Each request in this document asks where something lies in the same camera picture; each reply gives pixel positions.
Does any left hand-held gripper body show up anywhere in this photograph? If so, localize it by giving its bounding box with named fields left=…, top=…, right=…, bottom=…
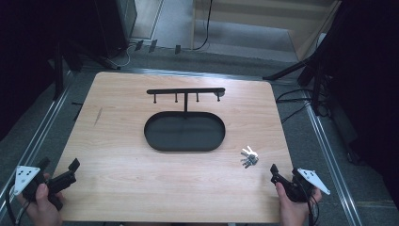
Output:
left=12, top=165, right=78, bottom=212

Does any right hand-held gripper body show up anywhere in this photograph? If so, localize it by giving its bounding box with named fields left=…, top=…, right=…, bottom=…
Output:
left=270, top=168, right=331, bottom=203

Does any person's right hand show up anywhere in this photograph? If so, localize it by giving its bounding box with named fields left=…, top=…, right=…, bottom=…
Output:
left=275, top=182, right=323, bottom=226

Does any person's left hand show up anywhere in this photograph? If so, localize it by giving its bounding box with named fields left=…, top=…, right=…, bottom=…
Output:
left=16, top=172, right=66, bottom=226

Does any bunch of silver keys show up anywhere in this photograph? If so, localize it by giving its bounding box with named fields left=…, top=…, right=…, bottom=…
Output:
left=240, top=145, right=260, bottom=170

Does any black metal stand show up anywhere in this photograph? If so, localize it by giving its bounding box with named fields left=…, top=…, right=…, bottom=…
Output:
left=52, top=40, right=66, bottom=102

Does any black key rack with tray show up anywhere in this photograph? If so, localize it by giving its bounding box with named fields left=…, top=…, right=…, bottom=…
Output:
left=143, top=87, right=227, bottom=153

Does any black tripod stand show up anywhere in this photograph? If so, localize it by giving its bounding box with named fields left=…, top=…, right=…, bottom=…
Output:
left=263, top=31, right=334, bottom=117

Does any dark cabinet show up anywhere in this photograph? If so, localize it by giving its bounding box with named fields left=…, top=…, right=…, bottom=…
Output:
left=93, top=0, right=138, bottom=59

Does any metal floor rail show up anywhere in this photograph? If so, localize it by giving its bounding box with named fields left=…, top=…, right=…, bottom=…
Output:
left=302, top=90, right=364, bottom=226
left=0, top=70, right=74, bottom=212

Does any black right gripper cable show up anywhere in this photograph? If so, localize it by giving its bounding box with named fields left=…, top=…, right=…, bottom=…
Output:
left=306, top=191, right=321, bottom=226

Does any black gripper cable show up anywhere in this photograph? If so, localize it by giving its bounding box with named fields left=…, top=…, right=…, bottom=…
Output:
left=306, top=191, right=321, bottom=226
left=4, top=181, right=32, bottom=226

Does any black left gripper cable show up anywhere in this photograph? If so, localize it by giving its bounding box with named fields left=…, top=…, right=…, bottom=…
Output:
left=4, top=181, right=32, bottom=226

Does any black floor cable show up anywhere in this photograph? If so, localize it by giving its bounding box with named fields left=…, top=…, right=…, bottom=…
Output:
left=275, top=88, right=314, bottom=104
left=279, top=103, right=311, bottom=124

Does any white floor cable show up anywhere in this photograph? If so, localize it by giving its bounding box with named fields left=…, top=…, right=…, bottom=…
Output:
left=115, top=43, right=137, bottom=69

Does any black hanging cable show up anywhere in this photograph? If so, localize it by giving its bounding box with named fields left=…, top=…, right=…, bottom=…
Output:
left=192, top=0, right=215, bottom=52

